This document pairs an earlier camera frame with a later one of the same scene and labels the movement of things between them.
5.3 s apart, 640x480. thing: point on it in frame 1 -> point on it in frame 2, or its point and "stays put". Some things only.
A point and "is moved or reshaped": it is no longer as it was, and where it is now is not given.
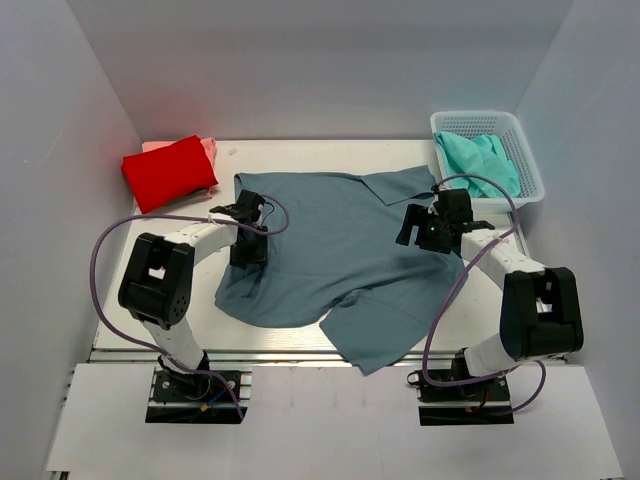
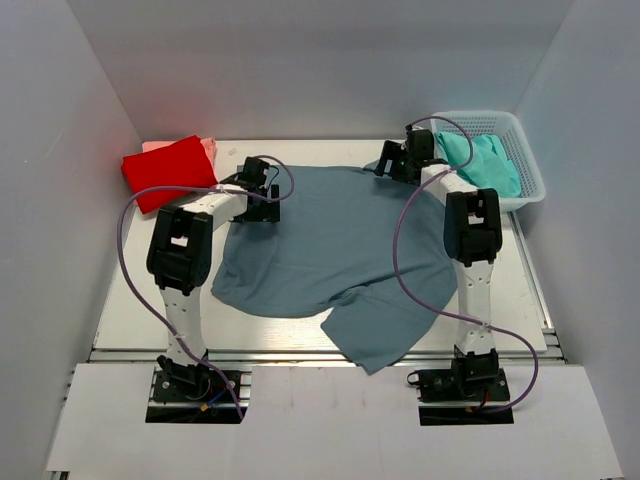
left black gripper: x=258 y=256 -> x=269 y=212
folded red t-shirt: x=169 y=172 stays put
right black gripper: x=417 y=215 -> x=394 y=151
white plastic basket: x=516 y=143 stays put
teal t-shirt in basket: x=481 y=155 stays put
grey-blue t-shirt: x=333 y=264 is moved or reshaped
